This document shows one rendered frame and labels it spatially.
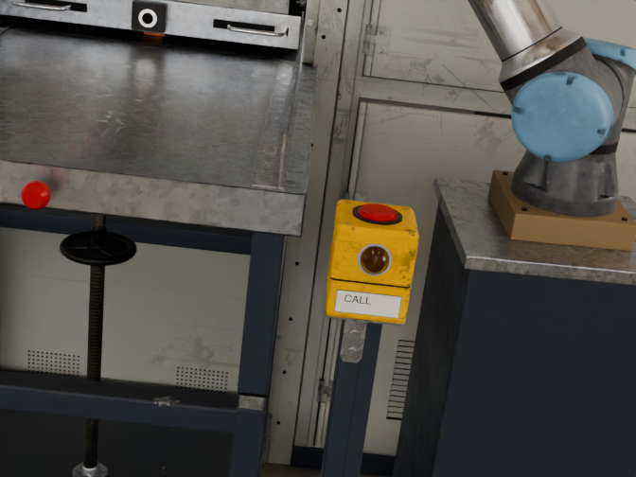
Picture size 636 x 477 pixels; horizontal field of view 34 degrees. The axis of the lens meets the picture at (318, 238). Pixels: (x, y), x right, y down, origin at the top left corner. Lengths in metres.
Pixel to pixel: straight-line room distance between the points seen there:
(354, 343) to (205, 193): 0.28
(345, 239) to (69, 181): 0.40
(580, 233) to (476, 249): 0.16
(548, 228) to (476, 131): 0.48
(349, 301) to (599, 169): 0.56
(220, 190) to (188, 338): 0.89
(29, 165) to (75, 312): 0.87
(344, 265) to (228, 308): 1.05
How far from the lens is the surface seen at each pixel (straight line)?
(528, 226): 1.45
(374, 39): 1.84
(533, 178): 1.48
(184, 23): 1.91
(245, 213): 1.23
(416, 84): 1.88
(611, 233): 1.48
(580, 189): 1.46
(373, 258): 0.98
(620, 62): 1.43
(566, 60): 1.30
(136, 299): 2.06
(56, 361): 2.16
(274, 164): 1.29
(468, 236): 1.43
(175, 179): 1.22
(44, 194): 1.22
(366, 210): 1.01
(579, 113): 1.29
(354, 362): 1.07
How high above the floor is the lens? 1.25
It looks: 22 degrees down
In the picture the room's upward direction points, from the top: 7 degrees clockwise
